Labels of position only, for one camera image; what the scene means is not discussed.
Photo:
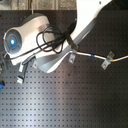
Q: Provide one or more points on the metal cable clip left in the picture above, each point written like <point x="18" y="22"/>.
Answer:
<point x="72" y="56"/>

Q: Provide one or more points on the black perforated breadboard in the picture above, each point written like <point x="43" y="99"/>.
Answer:
<point x="78" y="95"/>

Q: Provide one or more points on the metal cable clip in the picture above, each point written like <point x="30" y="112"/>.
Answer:
<point x="108" y="60"/>
<point x="72" y="56"/>

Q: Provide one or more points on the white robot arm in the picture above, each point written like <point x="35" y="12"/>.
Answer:
<point x="37" y="39"/>

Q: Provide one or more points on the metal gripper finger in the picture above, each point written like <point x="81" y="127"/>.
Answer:
<point x="20" y="80"/>

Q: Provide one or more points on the metal cable clip right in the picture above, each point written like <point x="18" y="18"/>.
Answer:
<point x="108" y="60"/>

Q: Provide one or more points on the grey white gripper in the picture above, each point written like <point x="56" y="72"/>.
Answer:
<point x="19" y="41"/>

